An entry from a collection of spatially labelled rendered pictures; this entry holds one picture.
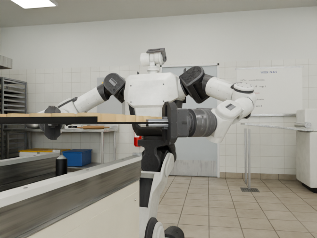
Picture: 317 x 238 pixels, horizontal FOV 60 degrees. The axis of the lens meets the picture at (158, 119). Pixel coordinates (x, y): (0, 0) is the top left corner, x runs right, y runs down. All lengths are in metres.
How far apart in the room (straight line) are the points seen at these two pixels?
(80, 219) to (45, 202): 0.10
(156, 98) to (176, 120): 0.49
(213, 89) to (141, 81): 0.34
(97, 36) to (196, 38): 1.93
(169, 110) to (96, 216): 0.36
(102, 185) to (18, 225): 0.23
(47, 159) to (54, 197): 0.43
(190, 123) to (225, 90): 0.40
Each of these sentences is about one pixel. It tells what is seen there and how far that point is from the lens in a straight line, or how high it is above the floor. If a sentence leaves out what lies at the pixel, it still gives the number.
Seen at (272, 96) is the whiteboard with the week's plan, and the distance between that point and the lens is 5.23.
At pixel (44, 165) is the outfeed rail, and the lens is 0.92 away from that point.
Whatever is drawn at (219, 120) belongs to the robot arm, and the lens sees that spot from 0.87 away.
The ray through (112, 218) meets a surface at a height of 0.78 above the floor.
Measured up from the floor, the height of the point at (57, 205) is 0.86.
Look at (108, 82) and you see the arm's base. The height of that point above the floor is 1.20.
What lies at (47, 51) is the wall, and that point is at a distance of 6.20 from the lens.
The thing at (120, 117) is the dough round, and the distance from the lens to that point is 0.66.
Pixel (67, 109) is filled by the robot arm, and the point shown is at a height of 1.06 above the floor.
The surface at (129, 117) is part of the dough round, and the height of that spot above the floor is 1.01.
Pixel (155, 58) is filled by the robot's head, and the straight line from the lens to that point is 1.37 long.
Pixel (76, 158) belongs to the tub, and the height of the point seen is 0.36.
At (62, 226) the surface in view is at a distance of 0.52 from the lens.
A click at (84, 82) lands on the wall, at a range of 5.70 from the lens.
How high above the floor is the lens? 1.00
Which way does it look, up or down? 1 degrees up
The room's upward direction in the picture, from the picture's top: straight up
